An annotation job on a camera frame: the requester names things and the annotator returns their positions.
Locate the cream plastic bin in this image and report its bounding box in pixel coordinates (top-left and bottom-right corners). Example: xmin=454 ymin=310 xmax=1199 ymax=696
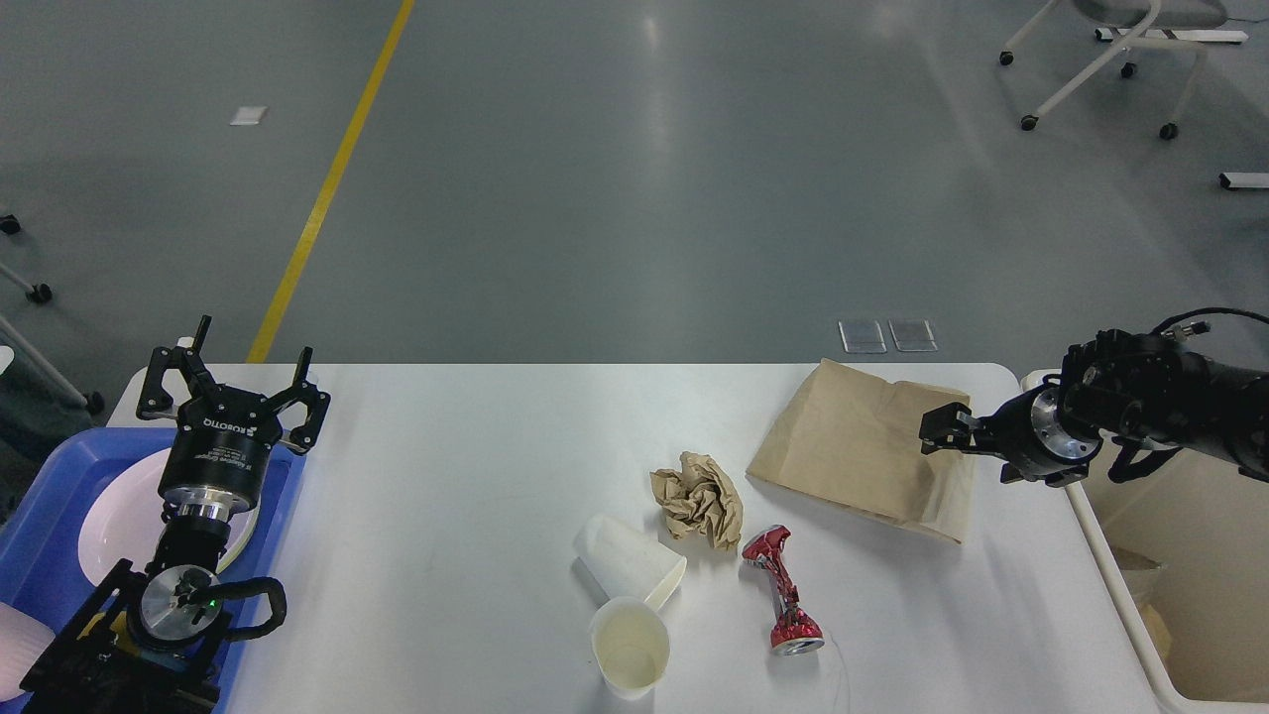
xmin=1022 ymin=369 xmax=1269 ymax=704

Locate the crumpled brown paper ball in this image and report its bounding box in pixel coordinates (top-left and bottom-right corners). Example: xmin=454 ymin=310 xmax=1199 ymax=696
xmin=648 ymin=451 xmax=744 ymax=552

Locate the clear floor plate right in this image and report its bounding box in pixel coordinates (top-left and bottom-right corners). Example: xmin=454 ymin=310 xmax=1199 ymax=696
xmin=887 ymin=320 xmax=939 ymax=353

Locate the pink mug dark inside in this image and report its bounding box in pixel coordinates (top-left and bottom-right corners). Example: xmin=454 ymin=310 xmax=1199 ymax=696
xmin=1 ymin=602 xmax=57 ymax=703

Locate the white bar on floor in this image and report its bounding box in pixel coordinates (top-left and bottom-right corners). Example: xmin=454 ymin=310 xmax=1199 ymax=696
xmin=1217 ymin=172 xmax=1269 ymax=191

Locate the clear floor plate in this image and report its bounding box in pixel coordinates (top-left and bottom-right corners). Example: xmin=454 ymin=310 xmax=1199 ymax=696
xmin=887 ymin=320 xmax=939 ymax=353
xmin=838 ymin=320 xmax=888 ymax=354

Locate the person in jeans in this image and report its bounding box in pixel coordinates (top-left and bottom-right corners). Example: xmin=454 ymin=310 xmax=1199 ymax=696
xmin=1 ymin=344 xmax=91 ymax=524

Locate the white paper cup lying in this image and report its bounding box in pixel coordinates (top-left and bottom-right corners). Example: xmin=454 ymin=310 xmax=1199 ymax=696
xmin=574 ymin=514 xmax=687 ymax=611

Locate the white cart frame left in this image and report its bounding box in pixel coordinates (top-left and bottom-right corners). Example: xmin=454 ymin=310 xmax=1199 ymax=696
xmin=1 ymin=263 xmax=105 ymax=416

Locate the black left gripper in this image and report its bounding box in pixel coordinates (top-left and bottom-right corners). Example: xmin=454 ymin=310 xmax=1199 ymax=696
xmin=136 ymin=315 xmax=332 ymax=509

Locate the clear floor plate left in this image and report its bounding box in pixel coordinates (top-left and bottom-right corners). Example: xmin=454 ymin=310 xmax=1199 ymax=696
xmin=838 ymin=320 xmax=888 ymax=354

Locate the crushed red can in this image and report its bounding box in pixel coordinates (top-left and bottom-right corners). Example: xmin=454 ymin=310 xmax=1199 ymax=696
xmin=742 ymin=525 xmax=826 ymax=656

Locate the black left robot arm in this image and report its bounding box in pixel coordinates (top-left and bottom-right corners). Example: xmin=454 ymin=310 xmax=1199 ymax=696
xmin=18 ymin=316 xmax=331 ymax=713

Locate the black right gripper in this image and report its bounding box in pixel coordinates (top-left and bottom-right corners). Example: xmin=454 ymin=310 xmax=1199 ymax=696
xmin=917 ymin=386 xmax=1101 ymax=490

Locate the brown paper bag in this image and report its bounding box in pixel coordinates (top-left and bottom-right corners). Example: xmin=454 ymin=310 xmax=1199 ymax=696
xmin=747 ymin=360 xmax=976 ymax=545

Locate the white office chair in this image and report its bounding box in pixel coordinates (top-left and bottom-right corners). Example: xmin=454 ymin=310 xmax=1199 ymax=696
xmin=1018 ymin=1 xmax=1249 ymax=142

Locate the light green plate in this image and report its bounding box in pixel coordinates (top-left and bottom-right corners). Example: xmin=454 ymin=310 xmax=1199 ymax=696
xmin=216 ymin=505 xmax=261 ymax=574

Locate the pink plate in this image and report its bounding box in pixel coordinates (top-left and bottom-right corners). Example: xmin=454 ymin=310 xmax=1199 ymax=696
xmin=75 ymin=448 xmax=258 ymax=588

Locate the white paper cup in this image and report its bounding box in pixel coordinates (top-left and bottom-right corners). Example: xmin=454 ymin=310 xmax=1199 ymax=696
xmin=574 ymin=514 xmax=687 ymax=611
xmin=589 ymin=596 xmax=671 ymax=701

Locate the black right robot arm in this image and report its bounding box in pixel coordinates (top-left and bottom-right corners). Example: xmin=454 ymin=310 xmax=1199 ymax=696
xmin=917 ymin=307 xmax=1268 ymax=488

